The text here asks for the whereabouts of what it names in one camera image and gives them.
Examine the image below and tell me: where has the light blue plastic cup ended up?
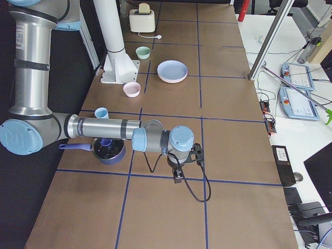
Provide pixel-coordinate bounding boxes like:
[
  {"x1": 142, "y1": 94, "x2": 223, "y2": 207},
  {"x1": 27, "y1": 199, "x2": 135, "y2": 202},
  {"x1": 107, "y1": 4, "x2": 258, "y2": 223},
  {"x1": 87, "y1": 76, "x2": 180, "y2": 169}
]
[{"x1": 94, "y1": 107, "x2": 109, "y2": 119}]

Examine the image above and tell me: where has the black box with label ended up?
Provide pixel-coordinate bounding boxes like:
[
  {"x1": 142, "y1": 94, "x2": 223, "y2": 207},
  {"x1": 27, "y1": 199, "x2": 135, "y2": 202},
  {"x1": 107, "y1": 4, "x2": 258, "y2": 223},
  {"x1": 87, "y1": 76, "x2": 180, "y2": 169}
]
[{"x1": 271, "y1": 145, "x2": 296, "y2": 187}]

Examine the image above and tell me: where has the dark blue cooking pot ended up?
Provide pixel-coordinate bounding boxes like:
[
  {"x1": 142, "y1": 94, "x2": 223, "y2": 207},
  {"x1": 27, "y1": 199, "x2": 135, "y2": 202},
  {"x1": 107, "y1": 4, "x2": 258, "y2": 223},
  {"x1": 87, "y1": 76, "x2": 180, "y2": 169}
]
[{"x1": 59, "y1": 138, "x2": 126, "y2": 165}]

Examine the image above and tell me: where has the pink plastic bowl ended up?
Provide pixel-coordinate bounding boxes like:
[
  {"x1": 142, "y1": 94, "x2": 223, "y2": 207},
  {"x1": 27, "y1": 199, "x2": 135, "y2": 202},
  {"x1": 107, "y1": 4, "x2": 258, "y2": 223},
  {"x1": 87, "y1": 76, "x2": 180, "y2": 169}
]
[{"x1": 123, "y1": 82, "x2": 141, "y2": 98}]

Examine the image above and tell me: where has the black monitor corner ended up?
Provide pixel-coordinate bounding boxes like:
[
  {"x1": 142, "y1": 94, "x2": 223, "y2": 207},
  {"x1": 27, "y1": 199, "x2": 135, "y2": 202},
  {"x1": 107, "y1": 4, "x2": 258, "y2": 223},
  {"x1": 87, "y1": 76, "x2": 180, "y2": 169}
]
[{"x1": 304, "y1": 146, "x2": 331, "y2": 212}]

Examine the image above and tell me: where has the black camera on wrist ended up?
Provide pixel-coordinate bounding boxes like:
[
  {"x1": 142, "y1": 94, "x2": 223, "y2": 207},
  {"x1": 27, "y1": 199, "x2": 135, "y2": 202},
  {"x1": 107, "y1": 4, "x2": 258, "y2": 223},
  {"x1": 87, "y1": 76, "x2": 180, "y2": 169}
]
[{"x1": 187, "y1": 143, "x2": 204, "y2": 167}]

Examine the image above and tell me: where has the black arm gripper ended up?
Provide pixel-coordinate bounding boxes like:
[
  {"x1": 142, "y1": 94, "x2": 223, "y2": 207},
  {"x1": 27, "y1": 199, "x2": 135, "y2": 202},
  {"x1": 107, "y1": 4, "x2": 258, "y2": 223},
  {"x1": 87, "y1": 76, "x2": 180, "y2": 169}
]
[{"x1": 167, "y1": 153, "x2": 183, "y2": 184}]

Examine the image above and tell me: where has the red cylinder object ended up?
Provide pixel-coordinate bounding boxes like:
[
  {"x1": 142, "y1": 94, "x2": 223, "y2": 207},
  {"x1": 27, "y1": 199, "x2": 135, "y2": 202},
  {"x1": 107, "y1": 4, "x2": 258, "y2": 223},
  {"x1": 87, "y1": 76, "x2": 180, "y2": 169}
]
[{"x1": 238, "y1": 0, "x2": 251, "y2": 22}]

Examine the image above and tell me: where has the white power cord with plug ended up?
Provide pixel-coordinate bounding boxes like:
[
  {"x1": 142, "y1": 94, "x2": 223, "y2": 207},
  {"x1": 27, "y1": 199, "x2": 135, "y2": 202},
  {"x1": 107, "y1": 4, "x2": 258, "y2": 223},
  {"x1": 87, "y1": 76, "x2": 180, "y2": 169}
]
[{"x1": 137, "y1": 32, "x2": 163, "y2": 40}]

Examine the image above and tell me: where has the cream white toaster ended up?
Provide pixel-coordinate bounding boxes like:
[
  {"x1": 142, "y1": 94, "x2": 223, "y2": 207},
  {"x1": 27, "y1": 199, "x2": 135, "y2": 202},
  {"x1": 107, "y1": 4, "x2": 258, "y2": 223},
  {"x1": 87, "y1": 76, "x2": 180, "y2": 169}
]
[{"x1": 129, "y1": 9, "x2": 156, "y2": 33}]

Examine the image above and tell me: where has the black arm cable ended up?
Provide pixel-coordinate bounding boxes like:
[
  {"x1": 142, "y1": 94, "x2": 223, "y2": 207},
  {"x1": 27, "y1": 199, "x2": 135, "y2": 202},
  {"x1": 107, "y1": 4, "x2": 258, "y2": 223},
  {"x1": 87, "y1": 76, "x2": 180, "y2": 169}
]
[{"x1": 143, "y1": 150, "x2": 211, "y2": 203}]

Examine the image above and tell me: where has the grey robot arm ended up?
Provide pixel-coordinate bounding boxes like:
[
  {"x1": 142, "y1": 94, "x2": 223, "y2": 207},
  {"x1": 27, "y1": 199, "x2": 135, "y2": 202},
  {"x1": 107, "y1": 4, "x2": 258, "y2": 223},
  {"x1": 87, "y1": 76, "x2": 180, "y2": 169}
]
[{"x1": 1, "y1": 1, "x2": 194, "y2": 183}]

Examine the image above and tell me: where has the blue teach pendant tablet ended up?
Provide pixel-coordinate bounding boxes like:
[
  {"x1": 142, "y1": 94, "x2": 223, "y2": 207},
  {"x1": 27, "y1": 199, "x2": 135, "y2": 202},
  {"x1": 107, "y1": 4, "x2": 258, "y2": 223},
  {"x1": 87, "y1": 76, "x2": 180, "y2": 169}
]
[{"x1": 281, "y1": 62, "x2": 315, "y2": 91}]

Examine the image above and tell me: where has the light blue plate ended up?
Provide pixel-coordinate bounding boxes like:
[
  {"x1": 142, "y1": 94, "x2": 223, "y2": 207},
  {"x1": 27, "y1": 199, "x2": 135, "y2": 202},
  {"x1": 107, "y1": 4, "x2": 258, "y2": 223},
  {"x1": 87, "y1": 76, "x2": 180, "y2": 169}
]
[{"x1": 157, "y1": 60, "x2": 188, "y2": 84}]

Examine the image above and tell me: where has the aluminium frame post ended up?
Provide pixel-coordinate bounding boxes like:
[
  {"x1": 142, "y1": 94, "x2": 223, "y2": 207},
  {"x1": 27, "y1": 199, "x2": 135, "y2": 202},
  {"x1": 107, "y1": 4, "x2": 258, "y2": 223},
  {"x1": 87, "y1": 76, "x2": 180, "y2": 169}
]
[{"x1": 248, "y1": 0, "x2": 294, "y2": 80}]

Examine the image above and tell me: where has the reacher grabber stick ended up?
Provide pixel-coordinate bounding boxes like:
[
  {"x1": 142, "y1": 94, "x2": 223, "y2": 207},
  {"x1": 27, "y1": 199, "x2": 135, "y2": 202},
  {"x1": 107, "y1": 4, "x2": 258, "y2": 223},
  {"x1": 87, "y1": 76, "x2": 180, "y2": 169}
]
[{"x1": 261, "y1": 65, "x2": 331, "y2": 125}]

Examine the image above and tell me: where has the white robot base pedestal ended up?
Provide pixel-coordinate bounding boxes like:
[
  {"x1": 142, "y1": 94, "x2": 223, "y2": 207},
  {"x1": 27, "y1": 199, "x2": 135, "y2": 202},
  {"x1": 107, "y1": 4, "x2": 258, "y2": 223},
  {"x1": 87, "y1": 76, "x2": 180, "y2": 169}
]
[{"x1": 93, "y1": 0, "x2": 140, "y2": 84}]

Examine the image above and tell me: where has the orange black connector block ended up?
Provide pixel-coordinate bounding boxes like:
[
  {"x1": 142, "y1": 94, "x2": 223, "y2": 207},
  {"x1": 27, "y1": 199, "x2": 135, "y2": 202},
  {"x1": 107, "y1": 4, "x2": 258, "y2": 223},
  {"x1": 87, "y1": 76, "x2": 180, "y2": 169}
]
[{"x1": 259, "y1": 100, "x2": 270, "y2": 114}]

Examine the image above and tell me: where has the green plastic bowl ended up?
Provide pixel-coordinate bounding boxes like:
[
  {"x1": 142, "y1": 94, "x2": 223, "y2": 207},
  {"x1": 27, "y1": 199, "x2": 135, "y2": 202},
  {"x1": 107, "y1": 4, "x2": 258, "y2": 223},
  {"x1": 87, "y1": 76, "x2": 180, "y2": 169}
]
[{"x1": 135, "y1": 46, "x2": 150, "y2": 60}]

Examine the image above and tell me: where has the black desk equipment base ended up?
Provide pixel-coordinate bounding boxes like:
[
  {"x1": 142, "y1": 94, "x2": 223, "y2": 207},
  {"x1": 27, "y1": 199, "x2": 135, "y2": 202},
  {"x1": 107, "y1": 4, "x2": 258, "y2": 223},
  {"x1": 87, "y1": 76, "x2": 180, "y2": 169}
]
[{"x1": 284, "y1": 187, "x2": 331, "y2": 248}]

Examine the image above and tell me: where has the slice of toast bread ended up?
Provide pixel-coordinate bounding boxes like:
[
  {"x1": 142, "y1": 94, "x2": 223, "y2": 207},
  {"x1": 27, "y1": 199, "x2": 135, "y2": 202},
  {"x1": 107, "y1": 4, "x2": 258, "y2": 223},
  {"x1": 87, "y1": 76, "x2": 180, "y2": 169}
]
[{"x1": 138, "y1": 3, "x2": 151, "y2": 15}]

